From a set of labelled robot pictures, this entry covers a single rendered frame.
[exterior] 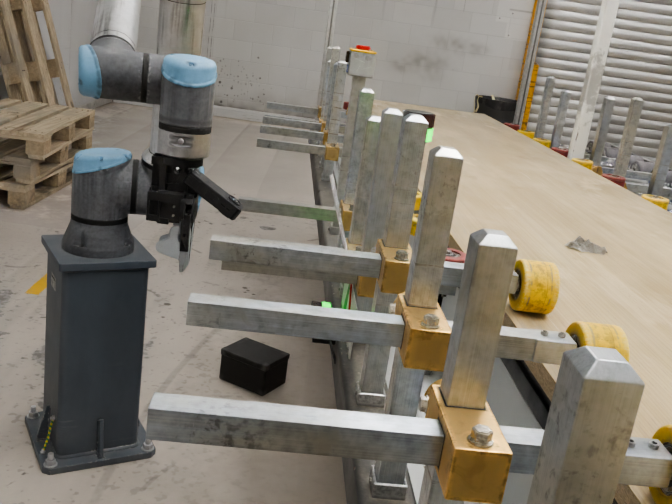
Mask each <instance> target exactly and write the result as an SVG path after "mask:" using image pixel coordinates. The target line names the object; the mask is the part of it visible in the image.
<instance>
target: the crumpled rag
mask: <svg viewBox="0 0 672 504"><path fill-rule="evenodd" d="M565 246H568V247H570V248H572V247H574V248H576V249H578V250H580V251H581V252H590V253H595V254H601V255H605V253H607V250H606V248H605V246H604V247H600V246H599V245H597V244H595V243H593V242H590V240H589V239H588V240H586V241H585V240H584V238H582V237H581V236H578V237H577V238H576V239H575V240H574V241H570V242H568V243H567V244H565Z"/></svg>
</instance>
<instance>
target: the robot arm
mask: <svg viewBox="0 0 672 504"><path fill-rule="evenodd" d="M205 8H206V0H160V5H159V19H158V34H157V49H156V54H151V53H144V52H137V40H138V30H139V19H140V9H141V0H98V3H97V8H96V13H95V19H94V24H93V29H92V35H91V40H90V44H86V45H81V46H80V47H79V53H78V87H79V92H80V94H81V95H83V96H87V97H93V98H95V99H99V98H103V99H112V100H122V101H131V102H142V103H147V104H153V109H152V124H151V139H150V147H149V148H148V149H146V150H145V151H144V152H143V153H142V160H138V159H132V154H131V152H130V151H128V150H125V149H119V148H91V149H85V150H82V151H80V152H78V153H77V154H76V155H75V157H74V163H73V169H72V195H71V219H70V222H69V224H68V227H67V229H66V231H65V233H64V236H63V238H62V248H63V250H64V251H66V252H68V253H70V254H73V255H76V256H80V257H86V258H97V259H108V258H118V257H123V256H126V255H129V254H131V253H132V252H133V250H134V241H133V238H132V234H131V231H130V228H129V225H128V214H137V215H146V220H148V221H156V222H157V223H159V224H169V222H170V223H173V226H172V227H171V228H170V230H169V233H168V234H165V235H162V236H160V238H159V241H158V242H157V243H156V250H157V251H158V252H159V253H161V254H164V255H167V256H170V257H172V258H175V259H177V260H179V272H183V271H184V270H185V268H186V267H187V266H188V264H189V261H190V255H191V248H192V241H193V234H194V226H195V219H196V216H197V212H198V209H199V206H200V201H201V197H202V198H203V199H205V200H206V201H207V202H209V203H210V204H211V205H212V206H214V207H215V208H216V209H218V211H219V212H220V213H221V214H222V215H224V216H225V217H227V218H229V219H230V220H235V219H236V218H237V217H238V215H239V214H240V213H241V210H242V204H241V202H240V201H239V200H238V199H236V198H235V197H234V196H232V195H230V194H228V193H227V192H226V191H224V190H223V189H222V188H221V187H219V186H218V185H217V184H216V183H214V182H213V181H212V180H210V179H209V178H208V177H207V176H205V175H204V167H203V158H207V157H208V156H209V152H210V141H211V128H212V118H213V106H214V95H215V84H216V80H217V71H216V70H217V66H216V63H215V62H214V61H213V60H210V59H208V58H205V57H201V50H202V39H203V29H204V18H205Z"/></svg>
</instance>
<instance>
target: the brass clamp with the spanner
mask: <svg viewBox="0 0 672 504"><path fill-rule="evenodd" d="M376 279H377V278H372V277H363V276H358V278H357V284H355V287H356V291H357V296H361V297H370V298H374V291H375V285H376Z"/></svg>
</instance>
